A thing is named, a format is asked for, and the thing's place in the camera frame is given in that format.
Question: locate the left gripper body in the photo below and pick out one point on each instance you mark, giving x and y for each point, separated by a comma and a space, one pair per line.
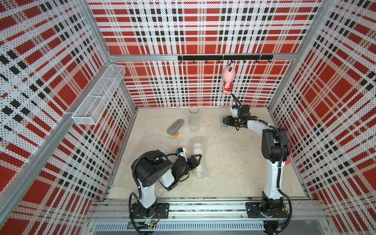
189, 166

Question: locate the clear glass vase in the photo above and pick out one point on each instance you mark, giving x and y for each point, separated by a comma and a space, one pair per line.
194, 119

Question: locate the orange scissors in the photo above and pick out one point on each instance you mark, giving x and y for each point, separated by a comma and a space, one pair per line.
175, 135

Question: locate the bubble wrap sheet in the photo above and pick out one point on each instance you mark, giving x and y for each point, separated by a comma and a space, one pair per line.
199, 148
123, 183

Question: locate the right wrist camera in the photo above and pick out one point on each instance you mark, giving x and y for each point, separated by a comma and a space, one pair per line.
235, 111

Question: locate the black hook rail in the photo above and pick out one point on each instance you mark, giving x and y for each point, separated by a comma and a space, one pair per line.
194, 58

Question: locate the grey tape dispenser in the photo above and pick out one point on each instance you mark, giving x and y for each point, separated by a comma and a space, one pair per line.
223, 125

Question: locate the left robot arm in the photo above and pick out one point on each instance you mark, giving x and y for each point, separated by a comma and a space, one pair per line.
155, 166

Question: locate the pink owl plush toy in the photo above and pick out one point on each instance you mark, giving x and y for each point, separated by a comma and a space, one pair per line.
288, 161

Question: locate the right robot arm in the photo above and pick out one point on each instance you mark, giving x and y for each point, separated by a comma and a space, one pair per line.
274, 148

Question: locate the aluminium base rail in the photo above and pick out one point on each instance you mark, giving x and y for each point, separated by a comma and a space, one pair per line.
208, 216

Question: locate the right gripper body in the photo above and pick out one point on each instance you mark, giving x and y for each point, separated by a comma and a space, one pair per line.
238, 121

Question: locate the pink hanging plush toy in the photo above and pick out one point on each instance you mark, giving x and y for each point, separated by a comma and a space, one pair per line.
228, 75

